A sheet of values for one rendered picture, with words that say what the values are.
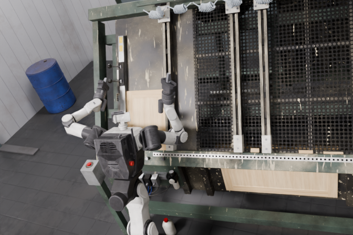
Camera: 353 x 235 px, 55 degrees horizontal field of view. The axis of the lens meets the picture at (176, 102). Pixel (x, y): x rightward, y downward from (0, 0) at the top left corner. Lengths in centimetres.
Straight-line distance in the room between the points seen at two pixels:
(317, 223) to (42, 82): 418
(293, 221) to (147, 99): 152
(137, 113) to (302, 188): 148
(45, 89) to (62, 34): 139
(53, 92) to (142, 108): 296
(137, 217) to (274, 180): 116
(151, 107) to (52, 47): 386
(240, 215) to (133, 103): 132
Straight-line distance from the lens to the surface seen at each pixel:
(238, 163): 252
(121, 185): 232
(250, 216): 305
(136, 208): 252
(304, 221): 301
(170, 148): 264
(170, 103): 221
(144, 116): 278
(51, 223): 402
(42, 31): 625
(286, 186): 300
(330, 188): 298
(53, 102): 566
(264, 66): 244
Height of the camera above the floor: 266
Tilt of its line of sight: 33 degrees down
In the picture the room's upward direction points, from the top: 18 degrees counter-clockwise
